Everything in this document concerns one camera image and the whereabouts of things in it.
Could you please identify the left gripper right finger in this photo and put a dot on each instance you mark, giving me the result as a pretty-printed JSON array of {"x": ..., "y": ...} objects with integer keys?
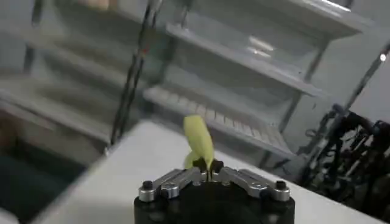
[{"x": 253, "y": 184}]

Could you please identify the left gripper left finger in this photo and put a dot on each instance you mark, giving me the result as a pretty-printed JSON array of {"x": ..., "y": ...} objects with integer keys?
[{"x": 170, "y": 184}]

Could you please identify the yellow-green cloth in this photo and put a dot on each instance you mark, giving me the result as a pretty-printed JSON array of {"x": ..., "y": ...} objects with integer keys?
[{"x": 199, "y": 140}]

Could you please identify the black tripod stands cluster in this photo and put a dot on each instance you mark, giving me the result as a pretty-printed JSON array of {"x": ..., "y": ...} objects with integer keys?
[{"x": 350, "y": 158}]

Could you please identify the white metal shelf rack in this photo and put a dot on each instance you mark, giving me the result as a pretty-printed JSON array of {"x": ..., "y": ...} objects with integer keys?
[{"x": 228, "y": 67}]

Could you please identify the black vertical post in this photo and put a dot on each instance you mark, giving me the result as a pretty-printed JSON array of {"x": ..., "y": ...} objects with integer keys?
[{"x": 365, "y": 77}]

